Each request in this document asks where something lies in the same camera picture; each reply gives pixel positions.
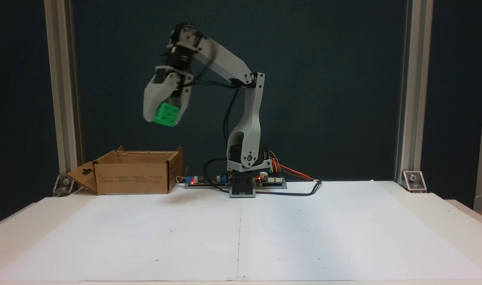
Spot narrow grey moving gripper jaw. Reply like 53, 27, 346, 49
173, 81, 193, 126

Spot wide grey fixed gripper jaw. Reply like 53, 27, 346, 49
143, 73, 179, 124

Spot green dice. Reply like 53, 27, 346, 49
152, 102, 182, 127

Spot open cardboard box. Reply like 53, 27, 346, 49
66, 145, 184, 195

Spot blue power circuit board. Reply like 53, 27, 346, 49
184, 173, 230, 189

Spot motor controller circuit board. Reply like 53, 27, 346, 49
256, 173, 288, 190

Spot aluminium frame post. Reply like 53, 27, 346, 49
44, 0, 83, 186
395, 0, 434, 184

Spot metal corner bracket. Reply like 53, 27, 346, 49
52, 173, 86, 197
402, 171, 427, 194

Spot red orange wire pair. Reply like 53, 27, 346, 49
269, 158, 315, 181

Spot thick black power cable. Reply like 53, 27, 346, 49
255, 179, 323, 197

